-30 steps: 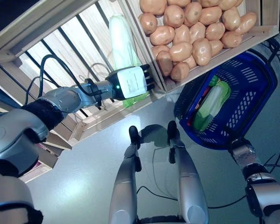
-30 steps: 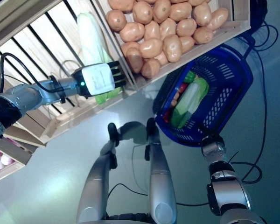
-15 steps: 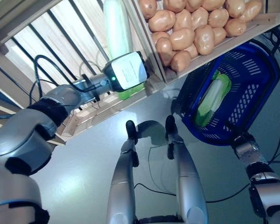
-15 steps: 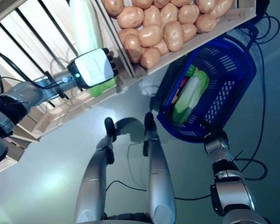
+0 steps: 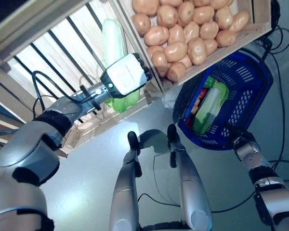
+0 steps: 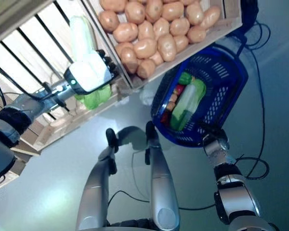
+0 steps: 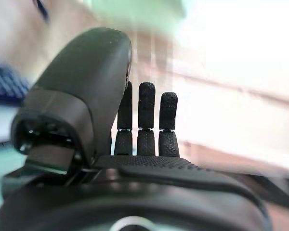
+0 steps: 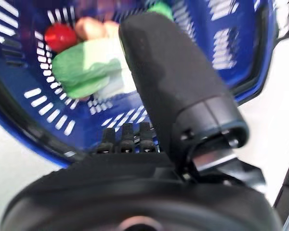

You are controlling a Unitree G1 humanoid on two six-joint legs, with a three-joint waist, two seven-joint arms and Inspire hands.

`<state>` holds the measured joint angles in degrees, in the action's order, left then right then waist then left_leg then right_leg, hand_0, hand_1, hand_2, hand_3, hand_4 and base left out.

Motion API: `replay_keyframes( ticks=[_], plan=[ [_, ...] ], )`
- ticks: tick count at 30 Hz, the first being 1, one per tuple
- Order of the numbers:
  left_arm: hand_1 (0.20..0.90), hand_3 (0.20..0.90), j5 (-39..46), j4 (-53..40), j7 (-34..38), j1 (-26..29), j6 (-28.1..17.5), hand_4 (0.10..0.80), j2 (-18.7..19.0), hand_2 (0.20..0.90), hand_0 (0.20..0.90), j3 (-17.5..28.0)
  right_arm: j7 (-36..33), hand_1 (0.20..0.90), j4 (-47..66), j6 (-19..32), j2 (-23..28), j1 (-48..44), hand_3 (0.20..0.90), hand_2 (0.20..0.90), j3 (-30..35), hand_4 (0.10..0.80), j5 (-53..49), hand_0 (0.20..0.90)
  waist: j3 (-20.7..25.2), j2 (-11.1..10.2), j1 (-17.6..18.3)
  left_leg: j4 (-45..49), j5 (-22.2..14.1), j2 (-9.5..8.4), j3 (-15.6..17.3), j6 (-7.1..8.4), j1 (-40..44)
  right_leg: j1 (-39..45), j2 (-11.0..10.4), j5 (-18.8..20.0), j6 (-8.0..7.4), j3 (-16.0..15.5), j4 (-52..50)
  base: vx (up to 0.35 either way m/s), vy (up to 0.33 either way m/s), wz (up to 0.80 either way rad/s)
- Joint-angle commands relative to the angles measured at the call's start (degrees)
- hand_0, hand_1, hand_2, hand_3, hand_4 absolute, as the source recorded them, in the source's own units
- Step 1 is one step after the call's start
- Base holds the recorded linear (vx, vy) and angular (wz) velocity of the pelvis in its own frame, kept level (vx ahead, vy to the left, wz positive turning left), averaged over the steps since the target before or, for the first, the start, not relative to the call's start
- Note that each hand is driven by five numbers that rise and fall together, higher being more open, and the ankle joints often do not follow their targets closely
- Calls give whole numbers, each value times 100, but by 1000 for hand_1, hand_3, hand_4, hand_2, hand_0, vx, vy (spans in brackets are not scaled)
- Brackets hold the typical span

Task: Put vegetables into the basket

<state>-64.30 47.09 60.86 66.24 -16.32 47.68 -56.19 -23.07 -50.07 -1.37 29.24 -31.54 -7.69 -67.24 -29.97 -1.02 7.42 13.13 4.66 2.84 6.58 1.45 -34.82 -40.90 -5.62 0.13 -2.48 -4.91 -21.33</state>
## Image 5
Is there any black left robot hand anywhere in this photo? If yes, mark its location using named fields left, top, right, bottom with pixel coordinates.
left=100, top=53, right=152, bottom=98

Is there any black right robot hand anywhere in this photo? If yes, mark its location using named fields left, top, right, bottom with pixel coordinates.
left=223, top=124, right=256, bottom=150

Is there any blue plastic shopping basket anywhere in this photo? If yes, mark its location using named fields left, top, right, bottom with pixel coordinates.
left=172, top=49, right=273, bottom=151

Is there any tan potato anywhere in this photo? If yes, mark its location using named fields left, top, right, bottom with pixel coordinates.
left=151, top=51, right=169, bottom=77
left=177, top=1, right=195, bottom=27
left=183, top=21, right=200, bottom=44
left=194, top=0, right=214, bottom=7
left=204, top=38, right=219, bottom=55
left=160, top=0, right=184, bottom=7
left=144, top=26, right=170, bottom=47
left=157, top=5, right=178, bottom=28
left=147, top=45, right=164, bottom=57
left=164, top=41, right=188, bottom=63
left=132, top=13, right=152, bottom=37
left=216, top=30, right=237, bottom=48
left=199, top=21, right=219, bottom=40
left=167, top=24, right=185, bottom=45
left=131, top=0, right=160, bottom=16
left=213, top=0, right=232, bottom=8
left=214, top=6, right=234, bottom=30
left=187, top=38, right=208, bottom=65
left=179, top=54, right=193, bottom=69
left=166, top=62, right=186, bottom=82
left=192, top=5, right=215, bottom=25
left=228, top=11, right=250, bottom=33

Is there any slatted wooden cabbage crate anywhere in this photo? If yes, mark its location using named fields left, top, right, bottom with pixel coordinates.
left=0, top=0, right=164, bottom=157

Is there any small green pepper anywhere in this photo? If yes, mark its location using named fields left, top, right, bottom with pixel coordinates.
left=204, top=76, right=217, bottom=89

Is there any silver right robot leg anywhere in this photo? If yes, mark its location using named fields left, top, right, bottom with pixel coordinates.
left=167, top=124, right=214, bottom=231

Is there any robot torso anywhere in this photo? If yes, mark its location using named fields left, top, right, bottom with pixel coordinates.
left=137, top=221, right=191, bottom=231

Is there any wooden potato crate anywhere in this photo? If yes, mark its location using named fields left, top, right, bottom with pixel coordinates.
left=115, top=0, right=273, bottom=93

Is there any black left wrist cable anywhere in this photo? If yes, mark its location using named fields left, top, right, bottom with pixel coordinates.
left=31, top=70, right=94, bottom=118

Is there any wooden display shelf frame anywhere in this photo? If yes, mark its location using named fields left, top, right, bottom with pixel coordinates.
left=0, top=0, right=70, bottom=159

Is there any coiled black cable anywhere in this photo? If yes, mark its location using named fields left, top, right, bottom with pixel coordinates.
left=269, top=0, right=281, bottom=28

